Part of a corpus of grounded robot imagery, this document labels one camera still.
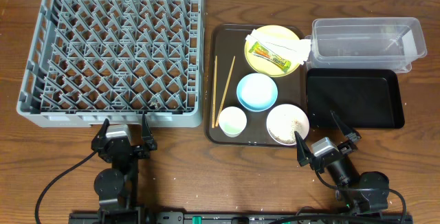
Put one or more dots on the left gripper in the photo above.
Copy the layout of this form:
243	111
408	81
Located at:
124	149

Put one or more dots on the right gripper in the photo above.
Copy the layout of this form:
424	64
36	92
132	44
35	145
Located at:
347	147

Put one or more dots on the white bowl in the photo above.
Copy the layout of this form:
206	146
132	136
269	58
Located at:
284	120

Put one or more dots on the light blue bowl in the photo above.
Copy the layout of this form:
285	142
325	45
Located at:
257	92

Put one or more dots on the white paper napkin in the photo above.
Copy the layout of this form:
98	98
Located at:
296	51

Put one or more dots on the white cup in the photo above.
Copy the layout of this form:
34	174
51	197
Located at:
232	121

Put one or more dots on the green snack wrapper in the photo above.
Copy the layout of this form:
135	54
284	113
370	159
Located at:
261	51

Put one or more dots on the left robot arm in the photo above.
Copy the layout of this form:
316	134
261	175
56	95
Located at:
117	186

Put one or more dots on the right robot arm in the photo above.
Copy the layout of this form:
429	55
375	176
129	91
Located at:
363	193

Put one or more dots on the black waste tray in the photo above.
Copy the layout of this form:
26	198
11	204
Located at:
362	98

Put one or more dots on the grey dishwasher rack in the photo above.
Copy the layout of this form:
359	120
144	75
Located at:
124	61

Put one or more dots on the left wooden chopstick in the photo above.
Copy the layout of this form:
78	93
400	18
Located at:
214	93

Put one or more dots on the wooden chopstick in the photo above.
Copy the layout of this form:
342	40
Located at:
225	91
214	93

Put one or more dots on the clear plastic bin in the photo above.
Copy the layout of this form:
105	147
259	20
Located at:
366	43

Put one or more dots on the yellow plate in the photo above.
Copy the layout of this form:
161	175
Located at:
264	66

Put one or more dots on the right wooden chopstick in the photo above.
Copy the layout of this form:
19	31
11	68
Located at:
225	91

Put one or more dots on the dark brown serving tray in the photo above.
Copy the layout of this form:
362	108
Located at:
232	82

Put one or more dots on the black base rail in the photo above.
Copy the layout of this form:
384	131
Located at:
203	218

